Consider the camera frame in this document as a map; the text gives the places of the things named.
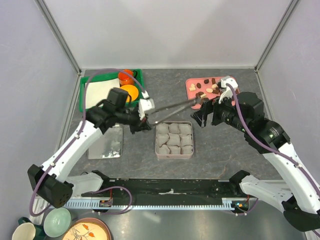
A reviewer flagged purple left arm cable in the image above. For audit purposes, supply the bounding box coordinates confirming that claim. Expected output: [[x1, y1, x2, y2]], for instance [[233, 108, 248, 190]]
[[29, 67, 148, 217]]

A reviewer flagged orange mug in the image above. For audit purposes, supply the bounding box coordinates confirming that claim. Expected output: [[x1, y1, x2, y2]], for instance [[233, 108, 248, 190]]
[[118, 69, 138, 86]]

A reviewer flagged green plastic bin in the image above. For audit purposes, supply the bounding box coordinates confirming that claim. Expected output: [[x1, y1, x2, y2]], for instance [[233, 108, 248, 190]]
[[78, 69, 145, 113]]

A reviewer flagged cream and green mug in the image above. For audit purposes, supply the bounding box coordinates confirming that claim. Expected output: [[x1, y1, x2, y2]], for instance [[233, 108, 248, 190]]
[[11, 217, 47, 240]]

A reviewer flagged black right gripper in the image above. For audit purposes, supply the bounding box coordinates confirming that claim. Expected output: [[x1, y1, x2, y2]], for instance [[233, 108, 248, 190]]
[[190, 89, 250, 133]]

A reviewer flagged pink painted plate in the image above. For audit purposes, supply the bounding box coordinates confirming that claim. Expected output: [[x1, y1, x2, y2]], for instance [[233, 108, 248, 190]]
[[62, 217, 112, 240]]

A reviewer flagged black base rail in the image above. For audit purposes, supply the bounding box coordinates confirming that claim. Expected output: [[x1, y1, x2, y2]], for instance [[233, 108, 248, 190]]
[[79, 172, 261, 208]]

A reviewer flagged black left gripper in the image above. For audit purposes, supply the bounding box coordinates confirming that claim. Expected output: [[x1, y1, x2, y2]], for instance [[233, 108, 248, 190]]
[[115, 105, 152, 135]]

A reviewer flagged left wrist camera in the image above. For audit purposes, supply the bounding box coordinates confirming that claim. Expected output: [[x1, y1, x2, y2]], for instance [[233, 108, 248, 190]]
[[138, 98, 156, 119]]

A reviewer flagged silver tin lid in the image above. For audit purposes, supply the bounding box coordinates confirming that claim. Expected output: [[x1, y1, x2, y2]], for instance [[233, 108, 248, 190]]
[[87, 124, 124, 160]]

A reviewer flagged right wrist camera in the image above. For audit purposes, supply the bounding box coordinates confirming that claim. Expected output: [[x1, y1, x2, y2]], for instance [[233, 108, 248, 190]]
[[218, 75, 238, 104]]

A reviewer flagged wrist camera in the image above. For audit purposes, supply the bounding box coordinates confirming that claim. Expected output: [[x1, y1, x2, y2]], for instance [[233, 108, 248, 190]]
[[138, 98, 156, 119], [218, 75, 238, 104]]

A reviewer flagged light green bowl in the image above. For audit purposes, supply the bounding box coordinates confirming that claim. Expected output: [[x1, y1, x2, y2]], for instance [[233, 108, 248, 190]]
[[43, 207, 72, 238]]

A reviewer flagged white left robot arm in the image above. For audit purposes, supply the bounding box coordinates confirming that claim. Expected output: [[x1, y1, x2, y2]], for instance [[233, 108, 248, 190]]
[[27, 87, 155, 208]]

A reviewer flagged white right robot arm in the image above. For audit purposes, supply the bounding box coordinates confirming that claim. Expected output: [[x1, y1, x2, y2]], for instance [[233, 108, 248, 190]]
[[191, 92, 320, 235]]

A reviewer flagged pink tray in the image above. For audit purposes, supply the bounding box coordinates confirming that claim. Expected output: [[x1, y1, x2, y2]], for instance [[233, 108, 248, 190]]
[[185, 76, 240, 110]]

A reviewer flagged yellow bowl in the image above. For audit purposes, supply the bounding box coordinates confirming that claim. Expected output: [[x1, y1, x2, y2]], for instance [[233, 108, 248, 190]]
[[120, 84, 139, 103]]

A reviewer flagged pink chocolate tin box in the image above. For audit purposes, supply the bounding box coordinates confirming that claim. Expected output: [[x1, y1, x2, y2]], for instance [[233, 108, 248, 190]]
[[155, 121, 195, 160]]

